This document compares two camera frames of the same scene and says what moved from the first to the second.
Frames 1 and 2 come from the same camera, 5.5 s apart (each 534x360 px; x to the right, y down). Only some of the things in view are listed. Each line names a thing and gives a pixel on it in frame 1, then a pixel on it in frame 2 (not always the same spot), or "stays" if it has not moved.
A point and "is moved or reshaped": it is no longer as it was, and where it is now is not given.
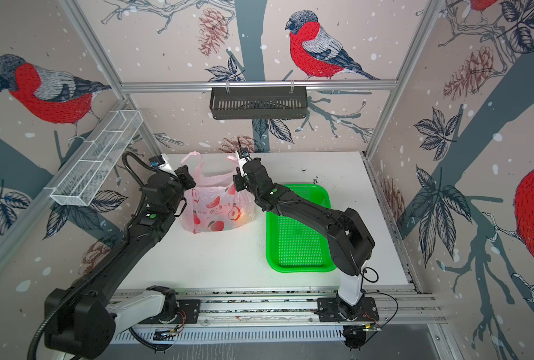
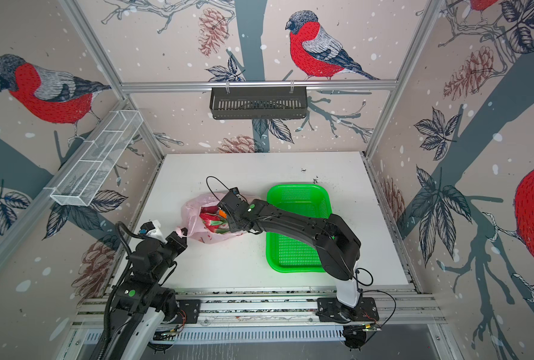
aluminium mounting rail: x=394 y=304 stays
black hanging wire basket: x=234 y=105 stays
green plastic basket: x=295 y=245 stays
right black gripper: x=241 y=184 → x=232 y=223
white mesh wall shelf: x=85 y=174 stays
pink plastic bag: x=213 y=205 is moved or reshaped
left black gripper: x=183 y=175 → x=181 y=244
